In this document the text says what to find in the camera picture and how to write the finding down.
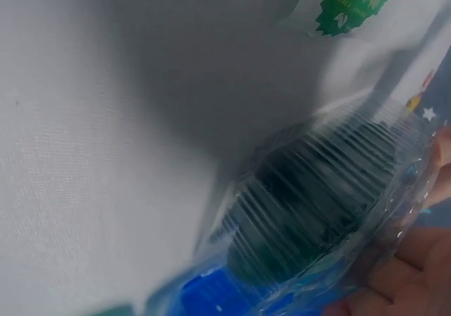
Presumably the person's right hand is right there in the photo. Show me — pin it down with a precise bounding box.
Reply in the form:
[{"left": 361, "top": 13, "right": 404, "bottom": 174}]
[{"left": 323, "top": 125, "right": 451, "bottom": 316}]

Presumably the clear plastic bottle blue cap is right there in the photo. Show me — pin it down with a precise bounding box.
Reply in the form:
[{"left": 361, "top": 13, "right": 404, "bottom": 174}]
[{"left": 144, "top": 12, "right": 451, "bottom": 316}]

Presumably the clear bag with green print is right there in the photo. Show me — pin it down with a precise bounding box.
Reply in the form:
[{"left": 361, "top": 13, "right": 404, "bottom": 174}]
[{"left": 278, "top": 0, "right": 393, "bottom": 39}]

